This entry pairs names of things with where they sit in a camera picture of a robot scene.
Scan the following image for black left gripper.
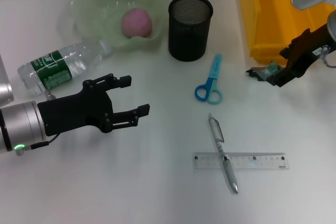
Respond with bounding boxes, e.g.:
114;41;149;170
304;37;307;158
38;73;151;137

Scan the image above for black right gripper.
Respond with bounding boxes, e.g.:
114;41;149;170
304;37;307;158
267;23;333;89

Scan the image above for green plastic wrapper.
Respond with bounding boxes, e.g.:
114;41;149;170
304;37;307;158
245;60;283;82

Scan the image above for clear green-label water bottle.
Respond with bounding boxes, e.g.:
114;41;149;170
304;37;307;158
17;40;112;98

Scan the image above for pink toy peach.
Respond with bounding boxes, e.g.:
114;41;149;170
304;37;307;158
120;8;153;38

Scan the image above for blue scissors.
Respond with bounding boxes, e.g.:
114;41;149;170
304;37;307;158
194;53;223;104

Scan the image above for clear plastic ruler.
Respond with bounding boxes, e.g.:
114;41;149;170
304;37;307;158
193;152;291;174

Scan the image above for translucent green fruit plate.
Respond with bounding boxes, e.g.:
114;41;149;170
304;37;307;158
69;0;171;51

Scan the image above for black mesh pen holder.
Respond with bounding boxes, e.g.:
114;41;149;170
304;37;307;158
167;0;214;62

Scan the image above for silver ballpoint pen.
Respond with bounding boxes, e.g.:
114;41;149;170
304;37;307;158
208;113;239;195

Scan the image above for yellow plastic bin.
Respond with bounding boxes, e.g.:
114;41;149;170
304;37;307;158
239;0;336;65

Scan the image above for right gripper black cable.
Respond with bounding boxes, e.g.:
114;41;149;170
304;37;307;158
321;45;336;69

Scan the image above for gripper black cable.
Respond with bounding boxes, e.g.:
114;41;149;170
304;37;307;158
14;134;60;156
321;45;336;69

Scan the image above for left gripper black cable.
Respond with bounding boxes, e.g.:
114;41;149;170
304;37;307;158
14;134;60;156

